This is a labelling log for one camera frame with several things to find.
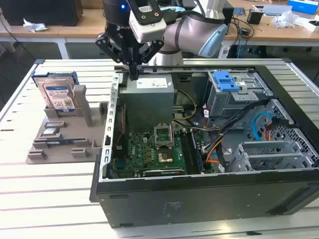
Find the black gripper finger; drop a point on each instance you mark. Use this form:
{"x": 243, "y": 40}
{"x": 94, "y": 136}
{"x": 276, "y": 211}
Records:
{"x": 153, "y": 49}
{"x": 109, "y": 46}

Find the hard disk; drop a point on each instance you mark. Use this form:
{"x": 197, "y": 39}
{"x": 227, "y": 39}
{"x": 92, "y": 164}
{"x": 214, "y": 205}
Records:
{"x": 58, "y": 94}

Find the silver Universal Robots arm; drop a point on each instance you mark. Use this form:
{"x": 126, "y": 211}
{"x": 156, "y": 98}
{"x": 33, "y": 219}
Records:
{"x": 189, "y": 30}

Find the grey metal disk bay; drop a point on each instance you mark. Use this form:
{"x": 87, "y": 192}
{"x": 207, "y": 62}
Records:
{"x": 269, "y": 152}

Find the wooden desk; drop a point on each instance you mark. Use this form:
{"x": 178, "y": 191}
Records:
{"x": 74, "y": 31}

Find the grey power supply unit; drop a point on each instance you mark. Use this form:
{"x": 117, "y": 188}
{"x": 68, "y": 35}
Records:
{"x": 147, "y": 104}

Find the crumpled white paper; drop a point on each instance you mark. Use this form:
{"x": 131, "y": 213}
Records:
{"x": 35, "y": 26}

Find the large black box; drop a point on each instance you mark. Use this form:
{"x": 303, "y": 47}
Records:
{"x": 37, "y": 12}

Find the blue plastic drive latch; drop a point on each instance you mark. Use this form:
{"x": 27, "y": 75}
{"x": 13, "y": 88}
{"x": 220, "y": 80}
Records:
{"x": 225, "y": 82}

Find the thin metal locking lever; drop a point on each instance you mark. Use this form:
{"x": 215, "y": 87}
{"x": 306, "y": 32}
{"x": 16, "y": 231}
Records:
{"x": 171, "y": 134}

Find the grey drive cage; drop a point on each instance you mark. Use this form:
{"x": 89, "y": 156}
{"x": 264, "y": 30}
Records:
{"x": 224, "y": 104}

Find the black power adapter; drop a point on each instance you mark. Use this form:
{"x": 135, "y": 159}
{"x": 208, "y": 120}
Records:
{"x": 245, "y": 31}

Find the green motherboard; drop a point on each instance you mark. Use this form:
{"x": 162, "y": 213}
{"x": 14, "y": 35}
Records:
{"x": 139, "y": 152}

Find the silver CPU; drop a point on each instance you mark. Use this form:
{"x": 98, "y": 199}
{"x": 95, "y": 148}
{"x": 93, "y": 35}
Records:
{"x": 51, "y": 131}

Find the dark RAM stick with label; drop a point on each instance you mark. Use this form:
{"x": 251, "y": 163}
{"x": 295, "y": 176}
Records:
{"x": 59, "y": 142}

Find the CPU socket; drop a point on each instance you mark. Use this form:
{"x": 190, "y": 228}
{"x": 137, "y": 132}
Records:
{"x": 165, "y": 157}

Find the black RAM slot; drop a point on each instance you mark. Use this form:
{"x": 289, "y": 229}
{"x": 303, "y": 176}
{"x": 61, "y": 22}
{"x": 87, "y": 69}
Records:
{"x": 186, "y": 154}

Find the brown parts rack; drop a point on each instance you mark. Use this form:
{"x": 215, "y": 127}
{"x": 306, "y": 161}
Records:
{"x": 72, "y": 152}

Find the blue RAM stick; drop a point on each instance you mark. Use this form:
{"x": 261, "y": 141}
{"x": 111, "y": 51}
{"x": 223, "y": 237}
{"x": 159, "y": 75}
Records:
{"x": 198, "y": 156}

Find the black graphics card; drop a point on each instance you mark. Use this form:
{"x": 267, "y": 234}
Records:
{"x": 162, "y": 172}

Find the grey flat tray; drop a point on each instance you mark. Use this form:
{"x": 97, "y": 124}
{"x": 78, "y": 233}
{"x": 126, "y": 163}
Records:
{"x": 274, "y": 10}

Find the clear crumpled plastic bag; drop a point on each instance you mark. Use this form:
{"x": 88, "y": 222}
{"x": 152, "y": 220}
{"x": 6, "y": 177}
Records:
{"x": 284, "y": 20}

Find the white open box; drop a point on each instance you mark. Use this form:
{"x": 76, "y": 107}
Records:
{"x": 302, "y": 23}

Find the blue cardboard box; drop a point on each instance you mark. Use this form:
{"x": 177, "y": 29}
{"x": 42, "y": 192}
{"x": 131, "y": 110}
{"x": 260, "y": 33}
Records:
{"x": 304, "y": 6}

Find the black open PC case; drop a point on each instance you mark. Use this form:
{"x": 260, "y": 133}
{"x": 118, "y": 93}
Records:
{"x": 199, "y": 204}

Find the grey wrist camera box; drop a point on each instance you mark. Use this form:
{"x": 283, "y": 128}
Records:
{"x": 149, "y": 27}

